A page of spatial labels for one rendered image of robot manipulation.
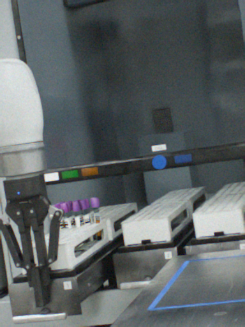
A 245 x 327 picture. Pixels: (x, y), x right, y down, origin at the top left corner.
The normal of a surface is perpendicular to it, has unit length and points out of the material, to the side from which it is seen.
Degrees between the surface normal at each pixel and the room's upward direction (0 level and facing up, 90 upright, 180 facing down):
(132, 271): 90
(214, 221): 90
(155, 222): 90
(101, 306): 90
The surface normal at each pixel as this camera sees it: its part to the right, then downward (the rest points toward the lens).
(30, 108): 0.73, -0.05
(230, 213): -0.23, 0.08
